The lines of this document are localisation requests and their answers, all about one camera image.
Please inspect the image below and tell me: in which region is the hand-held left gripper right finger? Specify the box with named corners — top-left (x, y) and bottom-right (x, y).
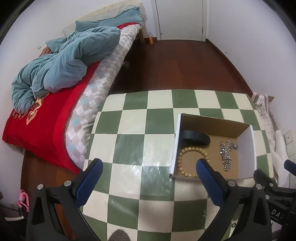
top-left (195, 159), bottom-right (279, 241)

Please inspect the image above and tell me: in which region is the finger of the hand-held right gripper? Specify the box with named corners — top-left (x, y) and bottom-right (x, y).
top-left (284, 159), bottom-right (296, 174)
top-left (253, 169), bottom-right (281, 193)

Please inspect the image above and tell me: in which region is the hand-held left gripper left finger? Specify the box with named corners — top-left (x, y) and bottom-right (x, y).
top-left (26, 158), bottom-right (104, 241)

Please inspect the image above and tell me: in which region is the white cardboard box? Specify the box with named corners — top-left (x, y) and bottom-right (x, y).
top-left (169, 113), bottom-right (257, 180)

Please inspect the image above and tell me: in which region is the wooden bead bracelet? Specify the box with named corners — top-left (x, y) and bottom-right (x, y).
top-left (178, 146), bottom-right (207, 178)

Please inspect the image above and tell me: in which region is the green white checkered tablecloth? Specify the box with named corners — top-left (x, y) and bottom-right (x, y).
top-left (79, 89), bottom-right (278, 241)

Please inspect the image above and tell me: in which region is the white floral cloth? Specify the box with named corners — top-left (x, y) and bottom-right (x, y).
top-left (251, 92), bottom-right (281, 149)

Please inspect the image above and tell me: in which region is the pink object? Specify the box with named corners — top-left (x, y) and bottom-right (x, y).
top-left (16, 189), bottom-right (30, 212)

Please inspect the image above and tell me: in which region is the red printed blanket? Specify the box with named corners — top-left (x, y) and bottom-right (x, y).
top-left (2, 23), bottom-right (137, 174)

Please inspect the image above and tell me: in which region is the checked diamond pattern mattress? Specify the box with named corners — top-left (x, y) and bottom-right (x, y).
top-left (65, 24), bottom-right (142, 168)

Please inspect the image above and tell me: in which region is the grey-blue quilt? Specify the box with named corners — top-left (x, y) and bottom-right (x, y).
top-left (11, 6), bottom-right (145, 114)

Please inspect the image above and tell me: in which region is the brown pillow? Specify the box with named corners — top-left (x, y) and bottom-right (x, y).
top-left (39, 46), bottom-right (53, 57)

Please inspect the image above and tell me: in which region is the white door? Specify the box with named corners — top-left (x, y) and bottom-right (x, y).
top-left (151, 0), bottom-right (207, 42)

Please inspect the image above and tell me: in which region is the cream headboard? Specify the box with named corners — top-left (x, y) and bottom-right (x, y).
top-left (63, 1), bottom-right (144, 35)

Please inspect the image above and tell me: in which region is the silver chain necklace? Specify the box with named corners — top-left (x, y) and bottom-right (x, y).
top-left (219, 139), bottom-right (238, 172)

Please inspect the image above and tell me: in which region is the black band bracelet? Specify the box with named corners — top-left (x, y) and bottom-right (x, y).
top-left (180, 130), bottom-right (211, 146)

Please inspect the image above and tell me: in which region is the wooden bed frame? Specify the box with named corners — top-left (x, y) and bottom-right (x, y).
top-left (138, 24), bottom-right (146, 43)

